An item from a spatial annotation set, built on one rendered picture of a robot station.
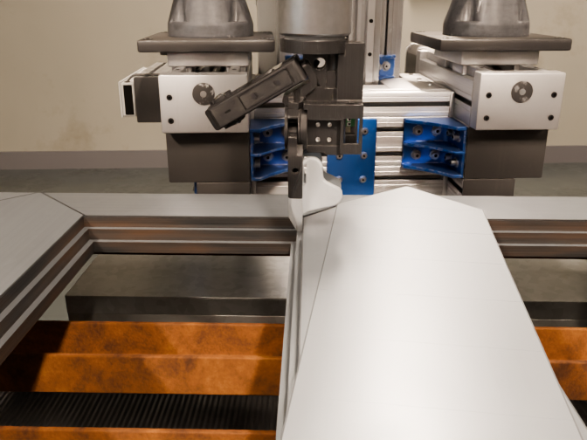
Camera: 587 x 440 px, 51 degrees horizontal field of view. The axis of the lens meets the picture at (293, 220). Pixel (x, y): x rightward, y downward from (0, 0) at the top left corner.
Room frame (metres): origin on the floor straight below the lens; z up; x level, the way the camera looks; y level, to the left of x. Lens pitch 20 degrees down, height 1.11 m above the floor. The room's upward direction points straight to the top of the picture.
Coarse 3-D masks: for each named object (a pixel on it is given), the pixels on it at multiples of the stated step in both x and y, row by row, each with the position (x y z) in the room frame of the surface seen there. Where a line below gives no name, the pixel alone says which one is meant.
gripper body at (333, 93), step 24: (288, 48) 0.64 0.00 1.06; (312, 48) 0.63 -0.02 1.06; (336, 48) 0.64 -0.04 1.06; (360, 48) 0.65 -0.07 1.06; (312, 72) 0.65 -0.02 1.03; (336, 72) 0.65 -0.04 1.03; (360, 72) 0.65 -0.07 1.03; (288, 96) 0.65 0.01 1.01; (312, 96) 0.65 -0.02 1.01; (336, 96) 0.65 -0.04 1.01; (360, 96) 0.65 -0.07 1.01; (288, 120) 0.63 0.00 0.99; (312, 120) 0.64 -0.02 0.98; (336, 120) 0.64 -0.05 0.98; (360, 120) 0.63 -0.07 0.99; (312, 144) 0.64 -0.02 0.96; (336, 144) 0.64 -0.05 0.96; (360, 144) 0.63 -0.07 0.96
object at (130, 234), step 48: (96, 240) 0.69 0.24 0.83; (144, 240) 0.69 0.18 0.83; (192, 240) 0.69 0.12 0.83; (240, 240) 0.69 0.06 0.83; (288, 240) 0.69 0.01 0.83; (528, 240) 0.68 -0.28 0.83; (576, 240) 0.68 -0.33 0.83; (48, 288) 0.56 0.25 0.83; (288, 288) 0.56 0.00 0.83; (0, 336) 0.47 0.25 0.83; (288, 336) 0.47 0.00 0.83; (288, 384) 0.38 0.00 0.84
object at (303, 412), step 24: (288, 408) 0.33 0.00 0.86; (312, 408) 0.33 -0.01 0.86; (336, 408) 0.33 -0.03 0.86; (360, 408) 0.33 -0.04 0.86; (384, 408) 0.33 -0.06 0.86; (408, 408) 0.33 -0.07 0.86; (288, 432) 0.31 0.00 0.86; (312, 432) 0.31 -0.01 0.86; (336, 432) 0.31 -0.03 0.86; (360, 432) 0.31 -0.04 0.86; (384, 432) 0.31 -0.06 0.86; (408, 432) 0.31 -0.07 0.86; (432, 432) 0.31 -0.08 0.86; (456, 432) 0.31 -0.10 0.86; (480, 432) 0.31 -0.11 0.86; (504, 432) 0.31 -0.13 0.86; (528, 432) 0.31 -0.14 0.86; (552, 432) 0.31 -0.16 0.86; (576, 432) 0.31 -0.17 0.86
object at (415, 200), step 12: (384, 192) 0.79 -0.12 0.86; (396, 192) 0.79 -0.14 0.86; (360, 204) 0.74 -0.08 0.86; (372, 204) 0.74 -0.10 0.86; (384, 204) 0.74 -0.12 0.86; (396, 204) 0.74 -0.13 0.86; (408, 204) 0.74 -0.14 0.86; (420, 204) 0.74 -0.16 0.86; (432, 204) 0.74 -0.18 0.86; (444, 204) 0.74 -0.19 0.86; (456, 204) 0.74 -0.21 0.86
